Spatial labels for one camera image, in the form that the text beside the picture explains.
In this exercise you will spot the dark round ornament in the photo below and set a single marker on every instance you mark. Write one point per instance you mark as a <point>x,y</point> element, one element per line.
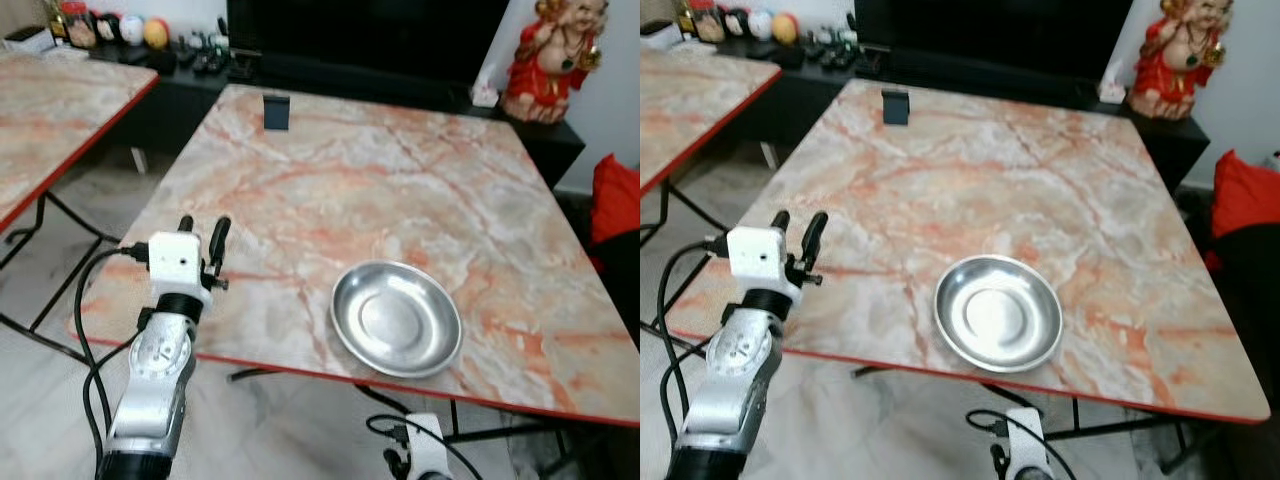
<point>736,22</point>
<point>108,27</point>

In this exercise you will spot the black flat screen television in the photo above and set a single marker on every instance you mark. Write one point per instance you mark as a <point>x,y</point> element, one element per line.
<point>990,30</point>
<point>370,35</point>

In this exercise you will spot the jar with red lid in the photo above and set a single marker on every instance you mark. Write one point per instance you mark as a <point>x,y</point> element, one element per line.
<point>78,28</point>
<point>705,25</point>

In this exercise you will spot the white box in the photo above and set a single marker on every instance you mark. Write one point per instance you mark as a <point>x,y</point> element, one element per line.
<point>30,40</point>
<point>658,35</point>

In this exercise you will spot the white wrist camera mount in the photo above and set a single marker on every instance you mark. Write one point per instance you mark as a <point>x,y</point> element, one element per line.
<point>175,262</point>
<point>1028,445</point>
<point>425,450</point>
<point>757,258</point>

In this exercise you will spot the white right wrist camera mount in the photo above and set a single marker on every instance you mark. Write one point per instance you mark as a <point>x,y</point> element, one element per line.
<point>425,450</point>
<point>1028,445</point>

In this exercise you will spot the white power adapter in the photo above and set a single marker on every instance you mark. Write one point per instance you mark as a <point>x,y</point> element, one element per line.
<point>485,96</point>
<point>1112,92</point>

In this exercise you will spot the round stainless steel plate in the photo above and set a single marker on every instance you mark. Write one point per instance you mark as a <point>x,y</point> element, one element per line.
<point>395,320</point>
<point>998,312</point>

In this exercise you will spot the red cushion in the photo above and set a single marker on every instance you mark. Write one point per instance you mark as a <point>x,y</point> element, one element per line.
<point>1245,195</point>
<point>615,200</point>

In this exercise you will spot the red and gold figurine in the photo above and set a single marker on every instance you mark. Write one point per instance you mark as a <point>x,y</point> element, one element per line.
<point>545,70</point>
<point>1170,70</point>

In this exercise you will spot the black television cabinet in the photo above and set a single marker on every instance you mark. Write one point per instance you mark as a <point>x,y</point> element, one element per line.
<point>1170,150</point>
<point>180,110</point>

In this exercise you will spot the white ball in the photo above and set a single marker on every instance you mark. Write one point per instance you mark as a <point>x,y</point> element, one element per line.
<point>132,30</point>
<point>760,25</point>

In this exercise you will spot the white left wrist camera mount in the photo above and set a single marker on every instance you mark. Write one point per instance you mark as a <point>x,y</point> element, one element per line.
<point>757,258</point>
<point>175,262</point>

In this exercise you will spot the yellow and orange ball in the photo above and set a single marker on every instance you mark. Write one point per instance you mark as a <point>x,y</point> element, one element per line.
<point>784,29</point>
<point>156,34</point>

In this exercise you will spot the orange marble pattern folding table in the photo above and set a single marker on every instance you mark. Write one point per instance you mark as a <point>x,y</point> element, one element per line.
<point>50,120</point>
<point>690,100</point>
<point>350,190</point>
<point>960,180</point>

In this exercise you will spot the small black stand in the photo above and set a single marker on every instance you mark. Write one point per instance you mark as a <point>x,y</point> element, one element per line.
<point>896,107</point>
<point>276,112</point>

